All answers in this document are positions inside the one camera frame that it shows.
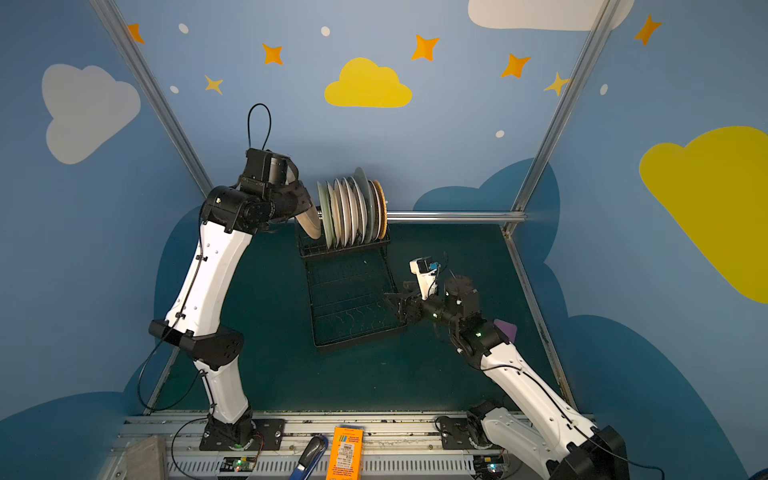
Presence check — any yellow woven wicker plate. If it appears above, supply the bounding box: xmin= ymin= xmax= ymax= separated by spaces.
xmin=373 ymin=180 xmax=388 ymax=240

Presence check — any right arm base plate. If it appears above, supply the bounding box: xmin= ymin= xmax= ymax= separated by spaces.
xmin=435 ymin=416 xmax=488 ymax=450

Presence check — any white plate orange sunburst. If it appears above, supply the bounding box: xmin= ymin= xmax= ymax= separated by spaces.
xmin=368 ymin=180 xmax=382 ymax=242

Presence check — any orange yellow box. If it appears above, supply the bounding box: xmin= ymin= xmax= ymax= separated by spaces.
xmin=326 ymin=426 xmax=365 ymax=480

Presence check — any dark navy plate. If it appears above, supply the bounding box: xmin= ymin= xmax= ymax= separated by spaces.
xmin=285 ymin=161 xmax=322 ymax=239

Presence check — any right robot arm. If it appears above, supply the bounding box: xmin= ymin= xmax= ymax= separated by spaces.
xmin=385 ymin=276 xmax=630 ymax=479

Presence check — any black wire dish rack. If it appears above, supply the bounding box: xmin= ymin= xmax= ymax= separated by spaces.
xmin=295 ymin=226 xmax=407 ymax=353

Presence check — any blue black handled tool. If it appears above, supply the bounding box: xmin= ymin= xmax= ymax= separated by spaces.
xmin=289 ymin=434 xmax=329 ymax=480

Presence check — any purple pink spatula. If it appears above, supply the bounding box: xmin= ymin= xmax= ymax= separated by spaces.
xmin=494 ymin=319 xmax=518 ymax=343

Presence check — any cream floral plate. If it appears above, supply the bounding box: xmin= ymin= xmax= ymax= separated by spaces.
xmin=326 ymin=182 xmax=343 ymax=248

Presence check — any large plain green plate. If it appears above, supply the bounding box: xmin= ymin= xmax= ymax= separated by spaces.
xmin=353 ymin=167 xmax=375 ymax=243

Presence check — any white plate green lettered rim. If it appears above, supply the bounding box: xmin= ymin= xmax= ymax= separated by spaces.
xmin=347 ymin=177 xmax=367 ymax=244

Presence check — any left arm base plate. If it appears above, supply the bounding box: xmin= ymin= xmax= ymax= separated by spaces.
xmin=199 ymin=418 xmax=285 ymax=451

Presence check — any pale green floral plate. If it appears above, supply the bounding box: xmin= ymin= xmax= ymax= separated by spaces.
xmin=317 ymin=181 xmax=335 ymax=250

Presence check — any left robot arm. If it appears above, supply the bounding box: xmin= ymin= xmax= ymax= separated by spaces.
xmin=149 ymin=148 xmax=312 ymax=451

